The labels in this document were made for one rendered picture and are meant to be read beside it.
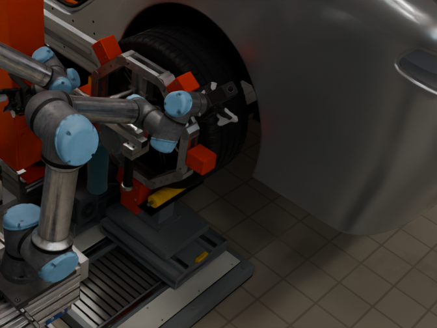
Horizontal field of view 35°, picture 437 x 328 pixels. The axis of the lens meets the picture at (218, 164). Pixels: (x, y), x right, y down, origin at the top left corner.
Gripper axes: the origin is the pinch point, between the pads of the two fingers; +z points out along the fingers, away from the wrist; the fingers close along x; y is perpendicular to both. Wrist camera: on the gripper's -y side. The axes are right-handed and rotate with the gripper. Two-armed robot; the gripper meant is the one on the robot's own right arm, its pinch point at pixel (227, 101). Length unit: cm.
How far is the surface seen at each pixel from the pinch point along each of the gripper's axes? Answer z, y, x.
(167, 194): 45, 61, 6
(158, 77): 12.9, 22.7, -25.9
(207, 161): 21.3, 26.9, 8.7
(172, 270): 60, 86, 34
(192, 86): 13.7, 13.8, -15.5
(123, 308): 40, 106, 38
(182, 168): 25.3, 39.2, 4.7
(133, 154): 1.4, 41.8, -4.9
